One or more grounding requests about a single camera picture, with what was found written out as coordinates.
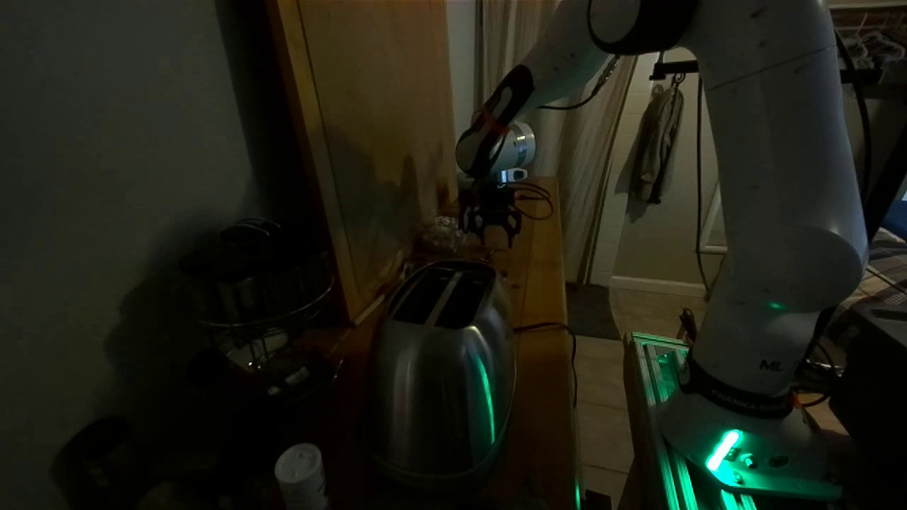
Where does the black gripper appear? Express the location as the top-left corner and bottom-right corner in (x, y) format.
(457, 177), (524, 247)

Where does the large wooden panel board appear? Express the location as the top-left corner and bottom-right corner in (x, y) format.
(264, 0), (463, 327)

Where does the silver two-slot toaster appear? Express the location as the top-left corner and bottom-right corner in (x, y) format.
(366, 257), (518, 491)

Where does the grey hanging cloth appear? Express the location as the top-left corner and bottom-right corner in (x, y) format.
(629, 82), (688, 219)

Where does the aluminium robot mounting stand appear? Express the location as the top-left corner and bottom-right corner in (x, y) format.
(617, 330), (750, 510)

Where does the white plastic bottle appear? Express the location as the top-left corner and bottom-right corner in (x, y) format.
(271, 443), (328, 510)

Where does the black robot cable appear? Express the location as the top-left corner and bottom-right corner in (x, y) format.
(514, 177), (562, 226)

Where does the black toaster power cable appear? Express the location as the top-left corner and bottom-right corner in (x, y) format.
(514, 317), (580, 447)

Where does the black wall rail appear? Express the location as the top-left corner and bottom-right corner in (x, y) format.
(648, 58), (704, 82)

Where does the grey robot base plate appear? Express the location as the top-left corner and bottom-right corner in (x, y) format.
(655, 389), (851, 504)

